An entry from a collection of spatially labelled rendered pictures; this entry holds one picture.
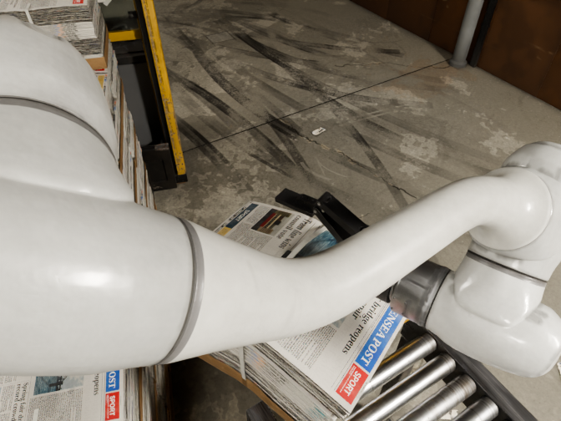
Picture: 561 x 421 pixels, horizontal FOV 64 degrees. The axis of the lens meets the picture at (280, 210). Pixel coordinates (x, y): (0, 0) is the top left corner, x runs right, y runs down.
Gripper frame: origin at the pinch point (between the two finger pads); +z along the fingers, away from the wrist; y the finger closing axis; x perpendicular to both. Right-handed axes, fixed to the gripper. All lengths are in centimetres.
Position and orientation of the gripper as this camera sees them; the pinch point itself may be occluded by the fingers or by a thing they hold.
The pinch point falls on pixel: (286, 228)
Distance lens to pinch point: 75.5
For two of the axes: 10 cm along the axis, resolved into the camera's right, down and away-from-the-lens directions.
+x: 5.9, -5.5, 5.9
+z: -8.1, -3.6, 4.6
